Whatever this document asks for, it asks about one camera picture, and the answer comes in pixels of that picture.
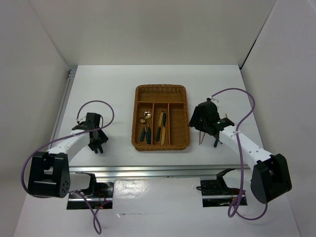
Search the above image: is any gold knife green handle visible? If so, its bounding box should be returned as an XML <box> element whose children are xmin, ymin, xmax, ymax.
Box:
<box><xmin>156</xmin><ymin>112</ymin><xmax>166</xmax><ymax>142</ymax></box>
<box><xmin>161</xmin><ymin>126</ymin><xmax>166</xmax><ymax>145</ymax></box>

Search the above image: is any small gold spoon green handle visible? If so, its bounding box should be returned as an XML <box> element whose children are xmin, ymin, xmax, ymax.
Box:
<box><xmin>140</xmin><ymin>118</ymin><xmax>146</xmax><ymax>142</ymax></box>

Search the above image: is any large gold spoon green handle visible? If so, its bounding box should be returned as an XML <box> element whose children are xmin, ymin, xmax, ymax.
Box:
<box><xmin>144</xmin><ymin>111</ymin><xmax>152</xmax><ymax>145</ymax></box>

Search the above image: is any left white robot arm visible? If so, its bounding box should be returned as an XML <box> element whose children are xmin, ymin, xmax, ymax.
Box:
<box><xmin>27</xmin><ymin>113</ymin><xmax>109</xmax><ymax>198</ymax></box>

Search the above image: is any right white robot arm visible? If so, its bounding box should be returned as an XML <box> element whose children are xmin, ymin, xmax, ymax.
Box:
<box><xmin>189</xmin><ymin>101</ymin><xmax>292</xmax><ymax>204</ymax></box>

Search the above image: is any wicker cutlery tray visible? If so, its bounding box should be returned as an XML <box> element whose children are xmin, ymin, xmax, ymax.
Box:
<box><xmin>131</xmin><ymin>84</ymin><xmax>191</xmax><ymax>151</ymax></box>

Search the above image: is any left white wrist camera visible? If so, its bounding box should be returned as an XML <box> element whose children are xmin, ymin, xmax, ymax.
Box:
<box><xmin>77</xmin><ymin>117</ymin><xmax>85</xmax><ymax>124</ymax></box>

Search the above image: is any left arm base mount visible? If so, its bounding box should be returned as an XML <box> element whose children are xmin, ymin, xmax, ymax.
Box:
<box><xmin>67</xmin><ymin>173</ymin><xmax>114</xmax><ymax>210</ymax></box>

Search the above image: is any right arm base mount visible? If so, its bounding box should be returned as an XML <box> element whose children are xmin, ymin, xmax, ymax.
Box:
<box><xmin>196</xmin><ymin>168</ymin><xmax>239</xmax><ymax>207</ymax></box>

